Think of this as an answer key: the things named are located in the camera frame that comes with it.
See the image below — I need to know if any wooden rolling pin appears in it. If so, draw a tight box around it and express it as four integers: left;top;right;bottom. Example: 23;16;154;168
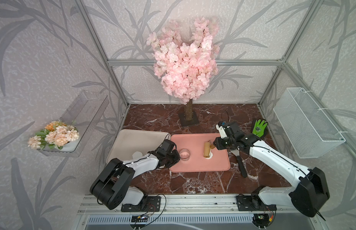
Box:
203;141;215;158

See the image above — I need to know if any pink silicone mat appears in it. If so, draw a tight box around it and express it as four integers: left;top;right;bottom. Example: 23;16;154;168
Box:
170;133;230;173

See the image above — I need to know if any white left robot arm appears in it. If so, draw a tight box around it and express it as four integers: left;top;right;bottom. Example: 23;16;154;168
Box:
90;140;180;210

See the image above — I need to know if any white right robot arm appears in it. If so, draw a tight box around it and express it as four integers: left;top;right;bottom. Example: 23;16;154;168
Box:
213;121;330;217

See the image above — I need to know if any green work glove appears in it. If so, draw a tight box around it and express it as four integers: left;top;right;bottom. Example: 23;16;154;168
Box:
252;119;268;139

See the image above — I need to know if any black metal tree base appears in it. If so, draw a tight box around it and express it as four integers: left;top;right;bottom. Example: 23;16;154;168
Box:
178;111;200;127

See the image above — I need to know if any beige silicone mat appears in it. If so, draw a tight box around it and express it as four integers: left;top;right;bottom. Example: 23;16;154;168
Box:
106;129;171;164

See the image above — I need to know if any artificial cherry blossom tree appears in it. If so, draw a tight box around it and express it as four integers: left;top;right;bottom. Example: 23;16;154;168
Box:
146;17;220;121

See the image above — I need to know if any peach artificial flower bouquet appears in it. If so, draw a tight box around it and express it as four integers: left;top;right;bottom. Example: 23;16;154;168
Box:
27;120;80;150

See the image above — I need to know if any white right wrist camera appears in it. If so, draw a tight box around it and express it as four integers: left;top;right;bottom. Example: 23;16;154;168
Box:
215;121;230;139

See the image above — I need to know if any metal spatula black handle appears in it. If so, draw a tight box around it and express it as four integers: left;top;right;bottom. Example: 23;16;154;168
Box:
231;150;248;178

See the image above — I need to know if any round metal cutter ring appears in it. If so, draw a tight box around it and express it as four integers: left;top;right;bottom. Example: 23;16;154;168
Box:
179;148;191;162

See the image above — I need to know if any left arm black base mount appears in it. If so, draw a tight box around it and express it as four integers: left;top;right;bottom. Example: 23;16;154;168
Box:
121;187;161;212

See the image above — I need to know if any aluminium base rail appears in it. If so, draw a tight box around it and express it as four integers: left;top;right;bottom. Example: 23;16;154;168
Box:
71;194;328;230

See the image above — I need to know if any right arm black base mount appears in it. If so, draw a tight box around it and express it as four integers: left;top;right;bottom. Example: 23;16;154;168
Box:
236;186;277;212

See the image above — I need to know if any white wire mesh basket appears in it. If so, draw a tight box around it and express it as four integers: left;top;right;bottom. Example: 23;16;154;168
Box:
273;88;346;159

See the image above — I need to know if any clear plastic wall shelf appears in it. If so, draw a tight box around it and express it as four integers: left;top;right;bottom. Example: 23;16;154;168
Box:
39;90;109;158

